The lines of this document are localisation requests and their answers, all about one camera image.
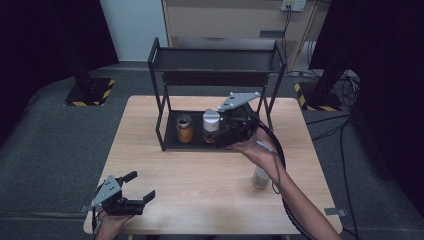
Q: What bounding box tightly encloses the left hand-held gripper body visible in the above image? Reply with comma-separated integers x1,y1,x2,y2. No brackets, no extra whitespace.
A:
91,174,146,217

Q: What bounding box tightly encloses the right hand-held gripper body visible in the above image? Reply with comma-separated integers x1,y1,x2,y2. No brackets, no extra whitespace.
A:
218,92,262,148

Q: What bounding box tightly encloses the white-lid brown spice jar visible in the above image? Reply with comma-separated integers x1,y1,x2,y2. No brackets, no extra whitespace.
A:
202,108,222,144

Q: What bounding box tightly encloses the silver-lid orange spice jar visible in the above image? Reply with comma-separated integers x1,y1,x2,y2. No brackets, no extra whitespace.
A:
175,113,194,145

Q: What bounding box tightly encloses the black two-tier metal rack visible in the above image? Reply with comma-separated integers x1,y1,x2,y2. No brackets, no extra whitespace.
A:
147,37,288,153

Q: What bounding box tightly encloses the person's left hand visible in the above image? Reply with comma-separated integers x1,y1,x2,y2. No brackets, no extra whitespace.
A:
94,211,134,240

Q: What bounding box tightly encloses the person's right hand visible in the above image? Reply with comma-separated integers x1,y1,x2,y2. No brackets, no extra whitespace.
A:
233,128,287,178

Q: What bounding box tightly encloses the white-lid grey spice jar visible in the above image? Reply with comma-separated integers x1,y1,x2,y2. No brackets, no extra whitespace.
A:
251,165,271,190

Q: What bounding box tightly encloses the striped metal stand base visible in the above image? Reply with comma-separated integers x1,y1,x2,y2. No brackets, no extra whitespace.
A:
294,81,344,113
64,77,116,108

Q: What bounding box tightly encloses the dark curtain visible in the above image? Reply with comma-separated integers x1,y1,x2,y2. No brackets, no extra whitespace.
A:
0,0,120,149
309,0,424,209

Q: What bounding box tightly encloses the thin grey cable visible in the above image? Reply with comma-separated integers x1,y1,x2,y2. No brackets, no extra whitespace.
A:
255,139,282,195

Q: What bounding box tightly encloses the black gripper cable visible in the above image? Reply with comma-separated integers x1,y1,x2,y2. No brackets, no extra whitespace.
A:
254,119,316,240

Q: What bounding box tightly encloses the black floor cable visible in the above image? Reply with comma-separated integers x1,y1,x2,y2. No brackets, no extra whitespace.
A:
305,114,353,142

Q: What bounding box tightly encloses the black socket cable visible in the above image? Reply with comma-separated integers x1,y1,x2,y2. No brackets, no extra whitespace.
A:
281,9,292,64

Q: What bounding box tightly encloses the tangle of floor cables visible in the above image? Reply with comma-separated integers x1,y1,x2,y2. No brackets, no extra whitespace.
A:
336,71,361,108

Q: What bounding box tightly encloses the white wall socket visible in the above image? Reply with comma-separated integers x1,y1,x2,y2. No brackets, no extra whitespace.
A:
280,0,307,13

